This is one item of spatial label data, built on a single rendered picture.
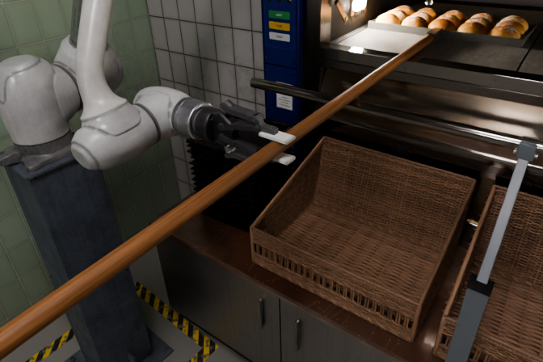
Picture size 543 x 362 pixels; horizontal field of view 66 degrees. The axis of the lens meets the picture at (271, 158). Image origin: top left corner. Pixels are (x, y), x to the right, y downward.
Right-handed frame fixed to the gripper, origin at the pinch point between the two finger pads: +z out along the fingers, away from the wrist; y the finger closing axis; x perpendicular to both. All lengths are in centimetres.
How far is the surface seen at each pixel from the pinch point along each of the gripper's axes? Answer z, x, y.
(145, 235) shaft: 0.9, 33.5, -1.3
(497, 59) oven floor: 24, -83, 1
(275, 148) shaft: 1.3, 2.7, -1.2
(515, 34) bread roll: 25, -102, -3
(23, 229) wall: -119, 15, 68
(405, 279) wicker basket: 20, -39, 60
